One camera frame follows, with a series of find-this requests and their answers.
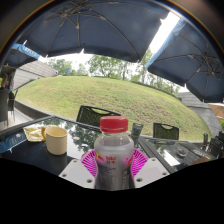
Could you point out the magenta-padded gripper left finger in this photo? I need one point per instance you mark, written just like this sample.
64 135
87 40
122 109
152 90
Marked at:
78 170

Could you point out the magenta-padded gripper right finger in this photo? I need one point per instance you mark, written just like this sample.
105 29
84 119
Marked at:
151 168

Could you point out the clear red-capped drink bottle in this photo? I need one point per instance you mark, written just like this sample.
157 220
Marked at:
114 156

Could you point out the small round ashtray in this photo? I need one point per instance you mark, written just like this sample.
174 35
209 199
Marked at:
182 152

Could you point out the cream mug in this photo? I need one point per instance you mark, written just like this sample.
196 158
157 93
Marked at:
56 141

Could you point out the small dark wicker chair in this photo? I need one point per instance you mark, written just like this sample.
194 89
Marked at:
165 131

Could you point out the grey standing tube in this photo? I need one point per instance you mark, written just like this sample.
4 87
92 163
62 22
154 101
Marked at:
136 130

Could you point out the wide dark wicker chair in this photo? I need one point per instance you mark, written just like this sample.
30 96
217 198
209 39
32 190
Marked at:
90 116

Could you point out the yellow foil packet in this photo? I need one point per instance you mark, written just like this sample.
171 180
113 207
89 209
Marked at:
33 134

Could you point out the dark grey patio chair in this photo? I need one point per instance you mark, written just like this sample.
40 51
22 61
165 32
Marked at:
3 106

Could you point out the navy umbrella with blue edge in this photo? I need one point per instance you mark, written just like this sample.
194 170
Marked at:
193 70

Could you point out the grey stone building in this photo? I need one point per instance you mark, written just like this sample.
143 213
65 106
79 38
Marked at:
33 71

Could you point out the person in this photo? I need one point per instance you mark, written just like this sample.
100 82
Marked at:
4 82

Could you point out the navy umbrella with blue band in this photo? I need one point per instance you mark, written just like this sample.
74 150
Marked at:
20 55

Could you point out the large navy patio umbrella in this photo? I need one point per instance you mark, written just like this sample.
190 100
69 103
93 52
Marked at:
100 30

